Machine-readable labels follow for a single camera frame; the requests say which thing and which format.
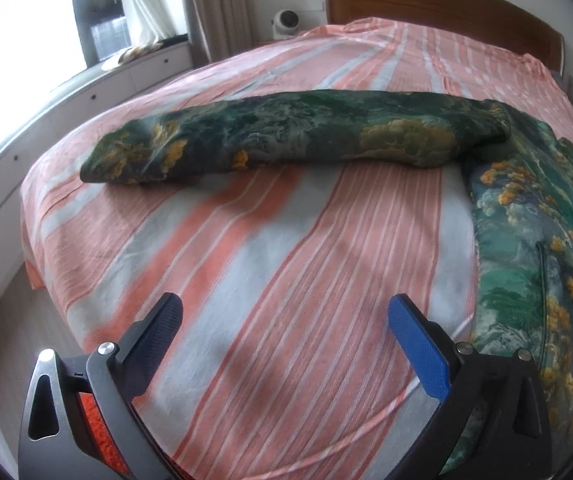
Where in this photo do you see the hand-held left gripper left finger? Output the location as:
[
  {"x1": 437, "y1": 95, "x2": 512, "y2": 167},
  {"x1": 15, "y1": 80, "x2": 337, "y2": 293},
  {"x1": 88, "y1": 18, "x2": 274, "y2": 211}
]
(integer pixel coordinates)
[{"x1": 18, "y1": 292, "x2": 185, "y2": 480}]

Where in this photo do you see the bed with striped pink sheet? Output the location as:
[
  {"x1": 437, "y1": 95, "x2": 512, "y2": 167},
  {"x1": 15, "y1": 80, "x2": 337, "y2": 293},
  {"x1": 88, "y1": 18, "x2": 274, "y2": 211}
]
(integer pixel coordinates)
[{"x1": 18, "y1": 17, "x2": 573, "y2": 480}]

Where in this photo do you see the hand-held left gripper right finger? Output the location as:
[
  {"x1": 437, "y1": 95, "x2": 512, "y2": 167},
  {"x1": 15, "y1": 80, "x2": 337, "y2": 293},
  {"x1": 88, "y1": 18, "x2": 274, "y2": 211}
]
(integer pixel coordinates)
[{"x1": 387, "y1": 293, "x2": 555, "y2": 480}]

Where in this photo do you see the wooden bed headboard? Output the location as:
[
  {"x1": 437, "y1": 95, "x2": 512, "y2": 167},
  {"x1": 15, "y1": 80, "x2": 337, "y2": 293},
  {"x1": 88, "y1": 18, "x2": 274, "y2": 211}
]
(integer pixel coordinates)
[{"x1": 325, "y1": 0, "x2": 567, "y2": 74}]

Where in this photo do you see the window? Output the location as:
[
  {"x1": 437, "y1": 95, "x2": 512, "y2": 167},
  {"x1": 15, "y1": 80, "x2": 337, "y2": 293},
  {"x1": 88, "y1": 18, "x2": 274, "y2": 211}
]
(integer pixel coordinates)
[{"x1": 0, "y1": 0, "x2": 133, "y2": 152}]

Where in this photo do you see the white sheer curtain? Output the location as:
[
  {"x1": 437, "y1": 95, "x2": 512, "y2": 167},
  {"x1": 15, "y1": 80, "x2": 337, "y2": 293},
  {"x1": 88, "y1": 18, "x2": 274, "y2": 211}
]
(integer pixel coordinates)
[{"x1": 115, "y1": 0, "x2": 190, "y2": 49}]

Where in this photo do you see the small white fan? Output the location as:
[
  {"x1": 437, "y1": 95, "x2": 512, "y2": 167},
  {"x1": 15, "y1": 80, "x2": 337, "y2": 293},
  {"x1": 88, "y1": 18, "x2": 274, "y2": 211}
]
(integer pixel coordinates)
[{"x1": 271, "y1": 8, "x2": 301, "y2": 41}]

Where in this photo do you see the white window seat cabinet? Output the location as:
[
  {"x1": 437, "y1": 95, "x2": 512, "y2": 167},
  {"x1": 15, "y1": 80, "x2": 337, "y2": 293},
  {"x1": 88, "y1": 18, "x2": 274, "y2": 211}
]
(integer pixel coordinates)
[{"x1": 0, "y1": 35, "x2": 203, "y2": 282}]

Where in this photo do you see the green printed garment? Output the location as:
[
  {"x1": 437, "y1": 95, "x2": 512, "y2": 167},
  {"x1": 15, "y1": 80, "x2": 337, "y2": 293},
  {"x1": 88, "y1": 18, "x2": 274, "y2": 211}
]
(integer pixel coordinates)
[{"x1": 80, "y1": 88, "x2": 573, "y2": 477}]

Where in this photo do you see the beige curtain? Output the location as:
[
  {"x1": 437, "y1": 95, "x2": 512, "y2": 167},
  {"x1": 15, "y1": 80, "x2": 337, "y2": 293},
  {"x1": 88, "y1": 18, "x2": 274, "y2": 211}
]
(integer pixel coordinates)
[{"x1": 178, "y1": 0, "x2": 255, "y2": 66}]

